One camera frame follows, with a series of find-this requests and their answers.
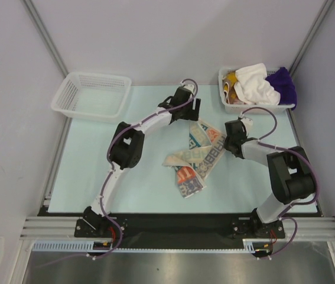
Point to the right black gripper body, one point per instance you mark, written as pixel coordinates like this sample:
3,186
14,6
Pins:
230,142

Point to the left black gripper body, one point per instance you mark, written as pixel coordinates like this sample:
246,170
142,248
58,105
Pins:
188,113

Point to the colourful rabbit print towel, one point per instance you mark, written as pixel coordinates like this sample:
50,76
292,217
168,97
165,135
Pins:
193,166

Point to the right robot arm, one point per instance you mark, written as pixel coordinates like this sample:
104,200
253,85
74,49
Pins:
290,173

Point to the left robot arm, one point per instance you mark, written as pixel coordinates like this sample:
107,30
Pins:
125,149

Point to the white basket with towels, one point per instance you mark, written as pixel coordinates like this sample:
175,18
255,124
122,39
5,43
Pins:
238,108

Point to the yellow patterned towel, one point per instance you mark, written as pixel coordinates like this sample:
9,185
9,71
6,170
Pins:
230,95

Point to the white towel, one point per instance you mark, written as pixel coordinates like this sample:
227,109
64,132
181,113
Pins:
252,88

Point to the purple towel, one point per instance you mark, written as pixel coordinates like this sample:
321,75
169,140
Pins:
282,82

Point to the empty white plastic basket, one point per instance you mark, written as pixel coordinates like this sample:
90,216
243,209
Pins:
92,96

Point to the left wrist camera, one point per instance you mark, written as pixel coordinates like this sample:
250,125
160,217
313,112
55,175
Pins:
189,87

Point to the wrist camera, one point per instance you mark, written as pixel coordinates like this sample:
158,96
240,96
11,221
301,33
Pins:
189,87
247,122

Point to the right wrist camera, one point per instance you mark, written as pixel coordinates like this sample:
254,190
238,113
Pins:
247,122

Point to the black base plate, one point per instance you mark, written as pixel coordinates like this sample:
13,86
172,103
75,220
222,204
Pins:
193,230

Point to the grey cable duct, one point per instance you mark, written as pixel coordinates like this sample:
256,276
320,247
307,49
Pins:
97,248

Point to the right aluminium corner post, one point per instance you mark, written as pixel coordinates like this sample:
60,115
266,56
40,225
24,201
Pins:
316,25

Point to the aluminium corner post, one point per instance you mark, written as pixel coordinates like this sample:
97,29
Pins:
45,36
316,25

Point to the left aluminium corner post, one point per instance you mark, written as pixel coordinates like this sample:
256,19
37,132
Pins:
45,36

